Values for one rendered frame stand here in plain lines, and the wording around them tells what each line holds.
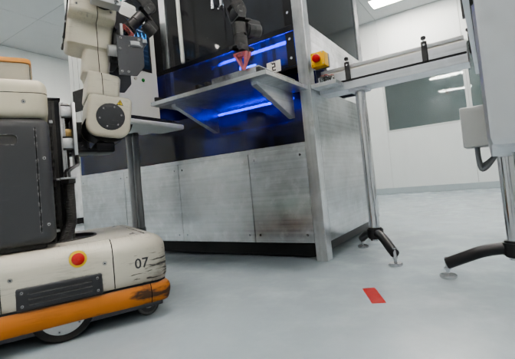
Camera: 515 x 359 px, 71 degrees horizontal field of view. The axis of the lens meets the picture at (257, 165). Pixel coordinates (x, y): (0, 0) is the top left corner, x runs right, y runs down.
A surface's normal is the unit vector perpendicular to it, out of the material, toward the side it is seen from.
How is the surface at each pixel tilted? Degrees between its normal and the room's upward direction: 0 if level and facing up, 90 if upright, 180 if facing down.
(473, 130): 90
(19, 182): 90
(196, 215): 90
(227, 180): 90
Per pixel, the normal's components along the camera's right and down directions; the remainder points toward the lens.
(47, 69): 0.83, -0.11
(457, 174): -0.55, 0.02
